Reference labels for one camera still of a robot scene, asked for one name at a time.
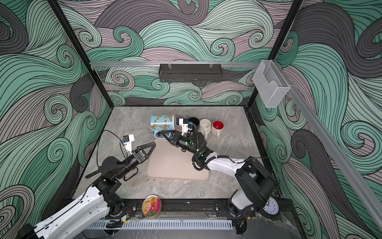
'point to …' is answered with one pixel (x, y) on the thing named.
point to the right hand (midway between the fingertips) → (159, 135)
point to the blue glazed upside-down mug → (162, 122)
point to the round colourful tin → (151, 206)
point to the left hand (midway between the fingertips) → (155, 144)
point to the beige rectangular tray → (167, 161)
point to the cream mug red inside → (217, 127)
